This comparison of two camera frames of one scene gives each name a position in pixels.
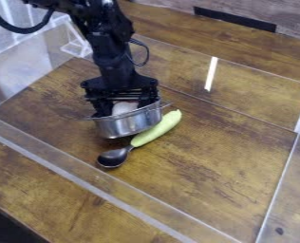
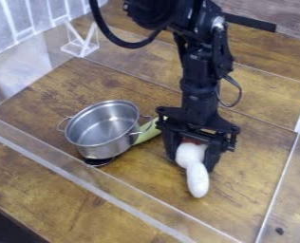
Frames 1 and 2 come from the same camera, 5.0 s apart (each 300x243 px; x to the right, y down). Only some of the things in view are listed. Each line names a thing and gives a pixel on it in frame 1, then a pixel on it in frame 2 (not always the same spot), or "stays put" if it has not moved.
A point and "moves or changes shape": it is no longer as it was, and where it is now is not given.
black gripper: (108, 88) -> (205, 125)
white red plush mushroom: (120, 107) -> (189, 152)
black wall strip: (237, 19) stays put
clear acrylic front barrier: (51, 196) stays put
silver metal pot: (131, 121) moves or changes shape
